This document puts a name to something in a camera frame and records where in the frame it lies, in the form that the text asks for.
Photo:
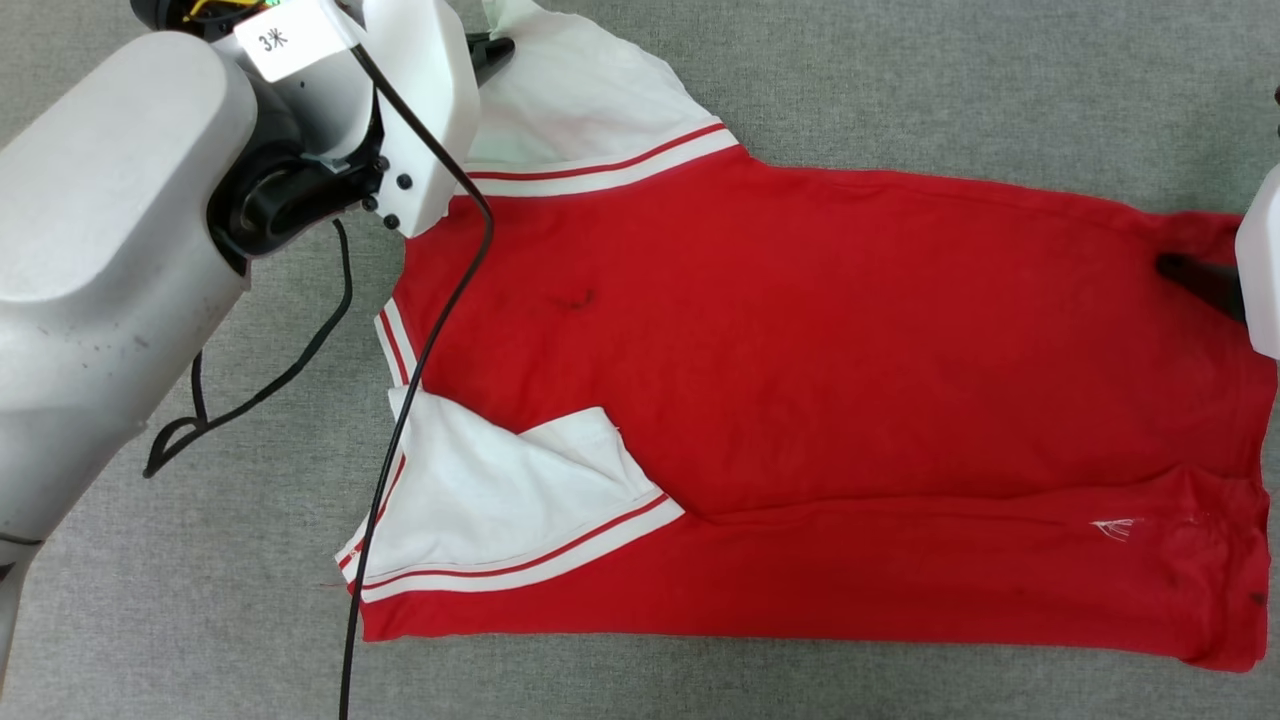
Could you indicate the red and white jersey shirt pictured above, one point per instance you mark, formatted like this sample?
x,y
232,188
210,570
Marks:
x,y
800,380

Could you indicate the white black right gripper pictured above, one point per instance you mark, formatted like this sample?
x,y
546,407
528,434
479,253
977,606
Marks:
x,y
1262,270

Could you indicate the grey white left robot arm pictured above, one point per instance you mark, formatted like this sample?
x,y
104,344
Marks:
x,y
100,220

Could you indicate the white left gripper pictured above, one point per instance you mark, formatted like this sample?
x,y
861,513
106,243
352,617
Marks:
x,y
430,110

